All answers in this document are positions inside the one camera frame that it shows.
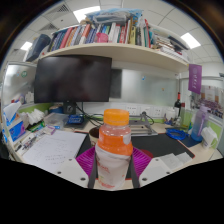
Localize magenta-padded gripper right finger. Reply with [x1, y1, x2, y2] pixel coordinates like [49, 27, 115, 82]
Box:
[128, 146, 183, 188]

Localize purple hanging banner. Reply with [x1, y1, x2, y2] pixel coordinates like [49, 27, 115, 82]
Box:
[188, 63, 203, 95]

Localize small blue device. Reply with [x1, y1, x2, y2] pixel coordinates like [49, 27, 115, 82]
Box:
[66, 114, 85, 126]

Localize black red-edged desk mat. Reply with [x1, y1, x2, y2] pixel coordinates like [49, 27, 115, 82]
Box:
[76, 132, 196, 162]

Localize orange-capped drink bottle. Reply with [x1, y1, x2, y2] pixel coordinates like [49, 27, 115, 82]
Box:
[94, 108, 134, 191]

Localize white written paper pad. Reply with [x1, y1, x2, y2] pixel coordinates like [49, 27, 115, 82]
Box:
[21, 129, 88, 174]

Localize translucent purple water bottle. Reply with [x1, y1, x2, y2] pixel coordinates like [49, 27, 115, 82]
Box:
[190, 103, 210, 143]

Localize patterned yellow red cup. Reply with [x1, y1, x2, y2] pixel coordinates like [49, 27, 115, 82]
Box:
[88, 126, 101, 148]

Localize grey paper sheet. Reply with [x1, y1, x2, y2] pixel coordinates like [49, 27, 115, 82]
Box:
[175, 151, 193, 164]

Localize white tissue pack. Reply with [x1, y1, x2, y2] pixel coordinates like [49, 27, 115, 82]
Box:
[25, 108, 46, 126]

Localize black computer monitor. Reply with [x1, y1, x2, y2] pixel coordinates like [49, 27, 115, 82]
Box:
[33, 54, 113, 104]

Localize white wall power outlets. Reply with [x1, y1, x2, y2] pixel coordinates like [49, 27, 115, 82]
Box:
[124, 104, 164, 118]

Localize black tangled cables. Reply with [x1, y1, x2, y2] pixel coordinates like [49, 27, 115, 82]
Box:
[75, 102, 104, 127]

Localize blue coiled cable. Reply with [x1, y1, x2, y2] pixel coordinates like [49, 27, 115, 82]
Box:
[165, 128, 188, 141]

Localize clear plastic box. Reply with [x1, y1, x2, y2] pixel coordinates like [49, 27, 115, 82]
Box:
[43, 112, 69, 129]

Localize grey metal laptop stand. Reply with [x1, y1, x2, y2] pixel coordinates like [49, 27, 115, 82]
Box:
[128, 111, 159, 137]

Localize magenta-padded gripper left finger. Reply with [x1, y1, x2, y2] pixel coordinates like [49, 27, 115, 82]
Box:
[53, 146, 98, 190]

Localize flat round red coaster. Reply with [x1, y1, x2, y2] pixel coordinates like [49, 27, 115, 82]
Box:
[143, 149, 155, 159]

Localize white crumpled tissue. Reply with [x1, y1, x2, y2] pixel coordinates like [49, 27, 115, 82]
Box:
[200, 126, 219, 149]

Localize white jar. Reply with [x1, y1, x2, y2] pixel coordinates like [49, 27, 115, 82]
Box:
[165, 107, 177, 122]

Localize wall shelf with books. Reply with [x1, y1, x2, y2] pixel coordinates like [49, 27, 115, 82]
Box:
[24, 8, 195, 73]

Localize group photo poster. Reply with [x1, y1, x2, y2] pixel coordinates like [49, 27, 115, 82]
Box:
[193, 84, 224, 118]

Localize blue tissue box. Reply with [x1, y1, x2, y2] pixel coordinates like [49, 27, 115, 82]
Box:
[2, 100, 27, 143]

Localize dark wine bottle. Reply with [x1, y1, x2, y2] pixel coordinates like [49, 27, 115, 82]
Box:
[174, 92, 183, 118]

